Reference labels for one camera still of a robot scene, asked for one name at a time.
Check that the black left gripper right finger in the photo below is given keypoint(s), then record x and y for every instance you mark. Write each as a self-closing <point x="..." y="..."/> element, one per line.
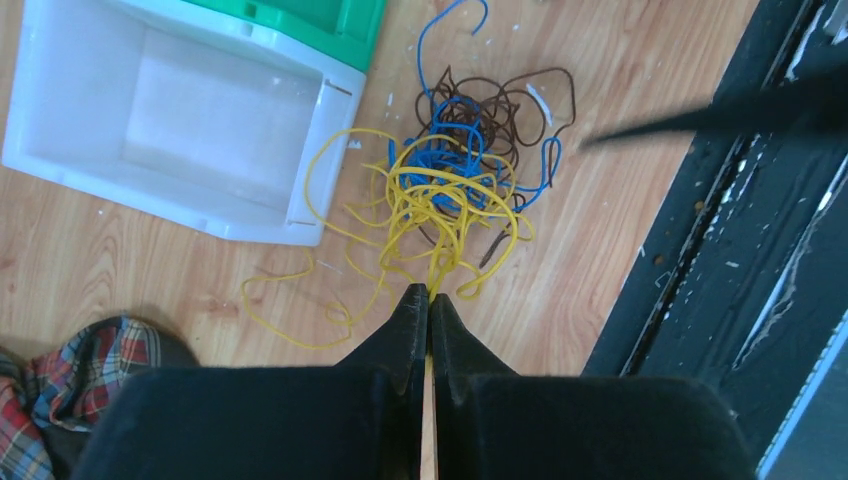
<point x="494" y="423"/>

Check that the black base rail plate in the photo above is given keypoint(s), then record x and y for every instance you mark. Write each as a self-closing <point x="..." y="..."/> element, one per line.
<point x="741" y="284"/>

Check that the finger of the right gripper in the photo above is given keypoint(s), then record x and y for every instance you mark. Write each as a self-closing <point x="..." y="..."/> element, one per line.
<point x="815" y="106"/>

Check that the green plastic bin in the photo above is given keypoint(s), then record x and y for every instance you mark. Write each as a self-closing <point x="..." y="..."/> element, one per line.
<point x="346" y="30"/>

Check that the plaid shirt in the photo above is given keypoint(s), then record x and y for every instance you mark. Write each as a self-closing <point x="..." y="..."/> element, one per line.
<point x="51" y="403"/>

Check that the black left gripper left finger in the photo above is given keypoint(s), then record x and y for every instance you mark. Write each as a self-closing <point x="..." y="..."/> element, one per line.
<point x="360" y="418"/>

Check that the white plastic bin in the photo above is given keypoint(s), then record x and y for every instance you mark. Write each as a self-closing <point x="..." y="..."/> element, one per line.
<point x="201" y="118"/>

